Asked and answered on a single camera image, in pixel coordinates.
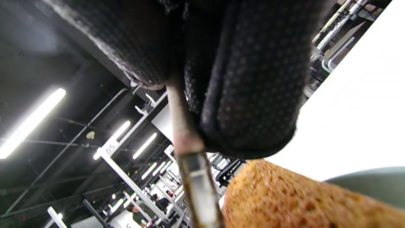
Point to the person's right hand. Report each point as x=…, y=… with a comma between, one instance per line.
x=253, y=79

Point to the wooden brush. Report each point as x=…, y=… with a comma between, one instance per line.
x=185, y=133

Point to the brown bread slice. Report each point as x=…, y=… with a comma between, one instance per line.
x=284, y=202

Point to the teal round plate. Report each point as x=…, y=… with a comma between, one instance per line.
x=379, y=186

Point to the black office chair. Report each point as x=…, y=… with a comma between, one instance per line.
x=227, y=173

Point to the metal storage shelf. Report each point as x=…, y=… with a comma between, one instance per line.
x=335, y=25

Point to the white hanging panel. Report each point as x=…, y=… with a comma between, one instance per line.
x=165, y=123

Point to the long ceiling light tube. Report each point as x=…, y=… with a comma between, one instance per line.
x=145, y=145
x=121, y=129
x=31, y=122

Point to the white metal frame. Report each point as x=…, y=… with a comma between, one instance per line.
x=110, y=148

